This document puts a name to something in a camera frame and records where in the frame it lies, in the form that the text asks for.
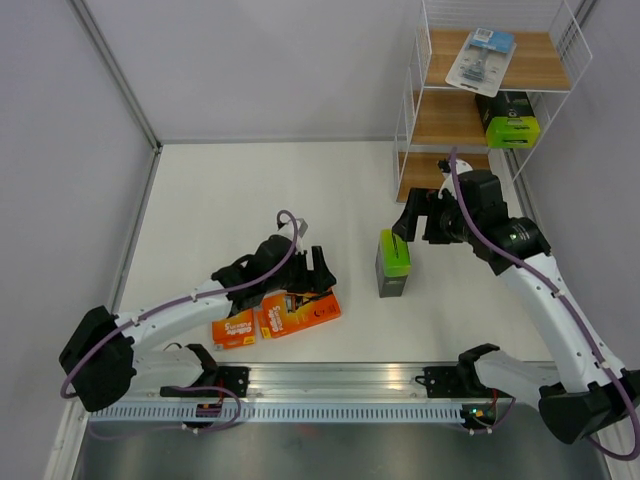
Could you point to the orange razor box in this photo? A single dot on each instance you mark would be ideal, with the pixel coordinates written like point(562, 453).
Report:
point(287, 313)
point(234, 332)

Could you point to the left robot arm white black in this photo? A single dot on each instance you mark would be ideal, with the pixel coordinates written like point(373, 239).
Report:
point(110, 356)

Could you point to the green black razor box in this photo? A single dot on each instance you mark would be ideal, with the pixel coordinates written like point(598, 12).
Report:
point(508, 120)
point(393, 264)

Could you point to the white wire wooden shelf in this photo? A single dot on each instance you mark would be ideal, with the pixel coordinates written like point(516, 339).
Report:
point(550, 58)

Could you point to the blue clear razor blister pack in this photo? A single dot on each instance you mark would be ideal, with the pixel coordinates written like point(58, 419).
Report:
point(482, 62)

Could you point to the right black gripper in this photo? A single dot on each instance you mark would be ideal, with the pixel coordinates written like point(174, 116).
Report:
point(424, 202)

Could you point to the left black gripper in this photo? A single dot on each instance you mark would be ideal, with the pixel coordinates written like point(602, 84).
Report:
point(317, 280)

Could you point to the aluminium corner post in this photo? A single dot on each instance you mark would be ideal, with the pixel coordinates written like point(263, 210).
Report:
point(100, 44)

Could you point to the aluminium rail frame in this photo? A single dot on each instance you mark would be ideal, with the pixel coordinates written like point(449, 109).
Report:
point(335, 380)

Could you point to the orange razor box front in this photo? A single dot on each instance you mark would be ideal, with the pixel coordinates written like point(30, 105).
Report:
point(234, 332)

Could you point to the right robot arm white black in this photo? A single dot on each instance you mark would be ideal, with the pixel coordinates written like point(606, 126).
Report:
point(533, 275)

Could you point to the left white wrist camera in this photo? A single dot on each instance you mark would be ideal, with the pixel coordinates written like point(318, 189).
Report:
point(294, 230)

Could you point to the white slotted cable duct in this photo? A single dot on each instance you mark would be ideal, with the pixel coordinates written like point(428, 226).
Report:
point(444, 413)

